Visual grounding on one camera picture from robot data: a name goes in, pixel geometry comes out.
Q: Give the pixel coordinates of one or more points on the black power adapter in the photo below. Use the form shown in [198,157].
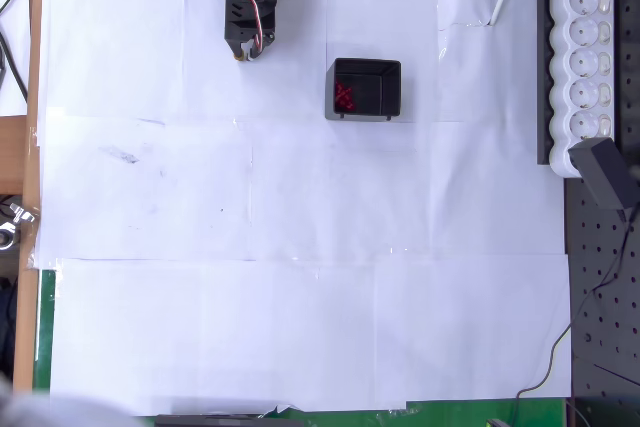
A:
[597,172]

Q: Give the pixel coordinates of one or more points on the silver metal clamp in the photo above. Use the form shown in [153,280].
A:
[10,234]

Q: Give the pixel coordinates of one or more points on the white power strip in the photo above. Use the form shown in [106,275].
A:
[582,62]

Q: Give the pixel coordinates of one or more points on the blurry grey object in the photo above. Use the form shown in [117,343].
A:
[50,407]

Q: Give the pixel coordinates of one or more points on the black open box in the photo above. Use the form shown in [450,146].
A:
[385,92]

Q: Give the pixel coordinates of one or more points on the black pegboard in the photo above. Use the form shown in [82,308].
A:
[605,322]

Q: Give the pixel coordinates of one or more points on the wooden table edge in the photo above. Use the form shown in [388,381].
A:
[27,147]

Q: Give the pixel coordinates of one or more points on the green cutting mat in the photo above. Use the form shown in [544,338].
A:
[44,327]

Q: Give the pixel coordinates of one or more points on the white paper table cover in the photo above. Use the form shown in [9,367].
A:
[300,322]

